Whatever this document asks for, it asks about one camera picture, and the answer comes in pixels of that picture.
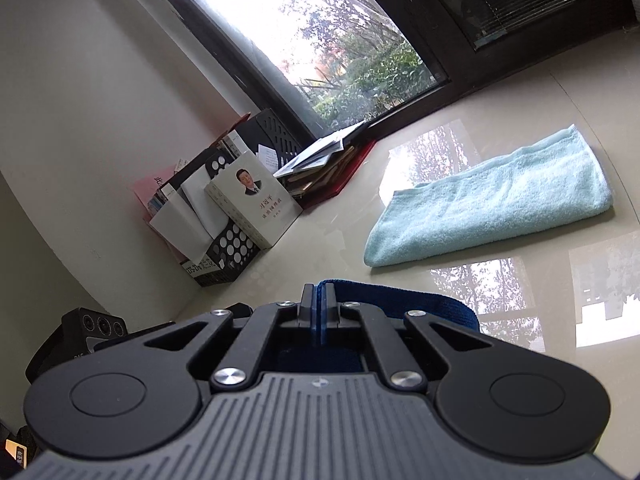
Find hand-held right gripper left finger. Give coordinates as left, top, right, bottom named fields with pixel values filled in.
left=143, top=283, right=321, bottom=393

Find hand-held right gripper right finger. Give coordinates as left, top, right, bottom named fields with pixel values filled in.
left=320, top=284, right=494, bottom=392

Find dark blue towel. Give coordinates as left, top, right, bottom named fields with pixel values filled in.
left=265, top=279, right=482, bottom=376

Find light blue towel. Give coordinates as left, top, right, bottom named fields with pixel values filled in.
left=363, top=125, right=615, bottom=269

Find black round-hole file holder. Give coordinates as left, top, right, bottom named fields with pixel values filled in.
left=150, top=149, right=263, bottom=289

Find white portrait book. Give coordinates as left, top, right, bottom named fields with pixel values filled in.
left=204, top=150, right=304, bottom=250

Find stack of brown books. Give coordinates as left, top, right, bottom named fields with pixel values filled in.
left=285, top=146, right=358, bottom=202

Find red folder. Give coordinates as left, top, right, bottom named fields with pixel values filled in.
left=299, top=138, right=377, bottom=210

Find white papers in holder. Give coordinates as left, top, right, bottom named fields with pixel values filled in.
left=149, top=175, right=228, bottom=263

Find white open booklet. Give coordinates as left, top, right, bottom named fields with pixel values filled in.
left=273, top=120, right=372, bottom=179

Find pink folder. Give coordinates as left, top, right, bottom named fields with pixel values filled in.
left=132, top=162, right=173, bottom=221

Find black slotted file holder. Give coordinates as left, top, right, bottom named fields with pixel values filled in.
left=220, top=107, right=307, bottom=173

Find garden window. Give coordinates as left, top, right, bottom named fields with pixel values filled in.
left=120, top=0, right=451, bottom=136

